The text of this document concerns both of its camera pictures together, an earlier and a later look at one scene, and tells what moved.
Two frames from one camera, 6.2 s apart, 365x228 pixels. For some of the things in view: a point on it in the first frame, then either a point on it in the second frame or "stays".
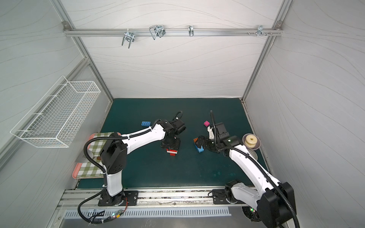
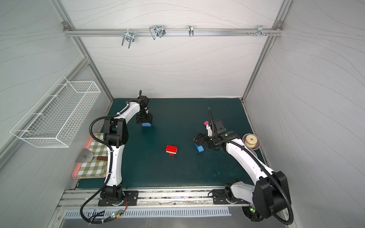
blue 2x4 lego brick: x=200 y=150 stays
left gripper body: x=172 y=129 to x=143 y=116
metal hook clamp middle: x=158 y=30 stays
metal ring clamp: x=191 y=31 stays
